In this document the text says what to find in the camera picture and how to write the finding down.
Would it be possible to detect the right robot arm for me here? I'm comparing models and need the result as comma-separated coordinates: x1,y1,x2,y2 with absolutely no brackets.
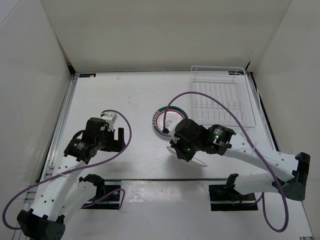
165,118,311,201

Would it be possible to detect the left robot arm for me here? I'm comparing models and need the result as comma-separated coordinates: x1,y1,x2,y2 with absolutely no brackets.
17,112,126,240

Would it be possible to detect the blue table sticker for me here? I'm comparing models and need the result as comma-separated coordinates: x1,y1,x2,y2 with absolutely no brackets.
78,73,96,78

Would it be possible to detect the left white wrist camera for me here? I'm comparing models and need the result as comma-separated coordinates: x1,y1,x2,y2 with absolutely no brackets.
100,112,118,132

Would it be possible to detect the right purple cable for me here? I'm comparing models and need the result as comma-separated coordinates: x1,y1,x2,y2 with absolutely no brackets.
162,91,290,232

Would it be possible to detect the purple cable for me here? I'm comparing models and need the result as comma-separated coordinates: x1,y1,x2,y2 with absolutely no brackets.
2,109,133,230
162,91,290,232

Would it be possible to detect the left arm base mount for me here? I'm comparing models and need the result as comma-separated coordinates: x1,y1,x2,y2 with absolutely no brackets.
82,180,126,210

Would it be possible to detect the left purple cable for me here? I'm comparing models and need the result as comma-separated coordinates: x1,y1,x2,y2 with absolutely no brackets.
2,109,133,230

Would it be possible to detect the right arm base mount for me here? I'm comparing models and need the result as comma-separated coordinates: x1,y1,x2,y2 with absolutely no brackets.
208,184,258,212

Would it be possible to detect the white wire dish rack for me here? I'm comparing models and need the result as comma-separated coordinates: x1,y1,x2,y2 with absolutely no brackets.
190,65,256,131

